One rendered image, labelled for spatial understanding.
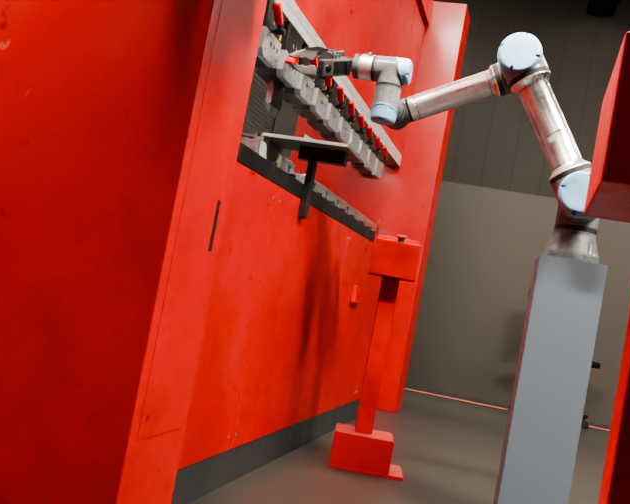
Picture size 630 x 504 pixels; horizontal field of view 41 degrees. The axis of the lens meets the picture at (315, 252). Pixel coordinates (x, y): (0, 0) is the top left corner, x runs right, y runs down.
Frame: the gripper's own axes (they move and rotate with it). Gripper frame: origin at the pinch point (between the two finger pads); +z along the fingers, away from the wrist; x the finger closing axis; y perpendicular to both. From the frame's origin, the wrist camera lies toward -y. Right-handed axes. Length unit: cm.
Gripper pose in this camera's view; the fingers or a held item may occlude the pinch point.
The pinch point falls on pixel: (292, 60)
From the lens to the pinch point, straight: 253.2
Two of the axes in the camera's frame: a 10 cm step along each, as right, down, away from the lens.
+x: 0.7, -9.4, -3.4
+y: 3.0, -3.1, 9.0
